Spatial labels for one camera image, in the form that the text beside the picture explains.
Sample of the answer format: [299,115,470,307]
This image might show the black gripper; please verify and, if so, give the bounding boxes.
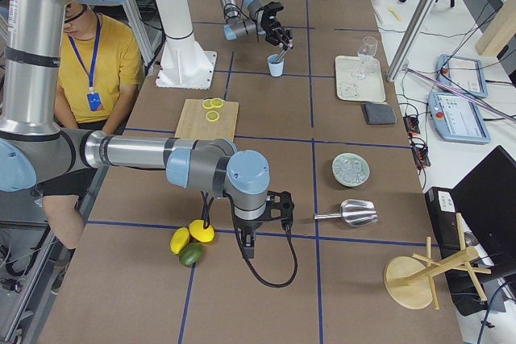
[231,190,294,259]
[260,2,293,49]

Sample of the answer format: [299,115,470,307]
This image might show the steel muddler black tip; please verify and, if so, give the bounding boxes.
[273,47,289,64]

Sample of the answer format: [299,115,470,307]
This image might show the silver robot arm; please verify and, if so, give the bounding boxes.
[219,0,293,52]
[1,0,274,249]

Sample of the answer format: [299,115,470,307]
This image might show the light blue paper cup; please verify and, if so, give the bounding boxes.
[267,54,284,77]

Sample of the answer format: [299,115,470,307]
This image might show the whole yellow lemon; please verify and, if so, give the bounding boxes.
[189,219,215,243]
[169,227,190,255]

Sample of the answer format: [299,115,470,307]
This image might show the clear wine glass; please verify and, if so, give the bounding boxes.
[351,36,378,80]

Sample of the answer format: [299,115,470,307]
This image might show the cream bear tray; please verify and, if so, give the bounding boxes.
[335,56,386,102]

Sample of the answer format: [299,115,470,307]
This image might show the metal ice scoop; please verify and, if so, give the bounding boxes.
[314,199,378,227]

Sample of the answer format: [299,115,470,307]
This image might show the grey folded cloth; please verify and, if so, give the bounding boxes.
[361,102,397,125]

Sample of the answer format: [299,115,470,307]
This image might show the green bowl of ice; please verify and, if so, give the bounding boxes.
[331,153,370,188]

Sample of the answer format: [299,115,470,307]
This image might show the bamboo cutting board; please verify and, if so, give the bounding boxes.
[175,98,239,140]

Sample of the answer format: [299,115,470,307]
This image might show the wooden mug tree stand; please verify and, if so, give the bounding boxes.
[383,213,491,309]

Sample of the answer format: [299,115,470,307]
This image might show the teach pendant far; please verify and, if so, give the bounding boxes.
[436,54,488,98]

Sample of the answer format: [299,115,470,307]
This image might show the teach pendant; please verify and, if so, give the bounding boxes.
[428,92,491,144]
[436,54,488,98]

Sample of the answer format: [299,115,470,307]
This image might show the person in yellow shirt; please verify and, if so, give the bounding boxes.
[43,2,144,249]

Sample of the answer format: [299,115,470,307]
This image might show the teach pendant near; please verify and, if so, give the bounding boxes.
[428,92,491,144]

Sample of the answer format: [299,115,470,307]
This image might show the black computer monitor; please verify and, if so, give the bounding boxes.
[451,146,515,268]

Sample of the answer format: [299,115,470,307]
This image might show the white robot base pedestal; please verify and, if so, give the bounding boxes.
[156,0,217,90]

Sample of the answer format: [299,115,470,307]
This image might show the aluminium frame post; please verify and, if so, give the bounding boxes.
[386,0,435,82]

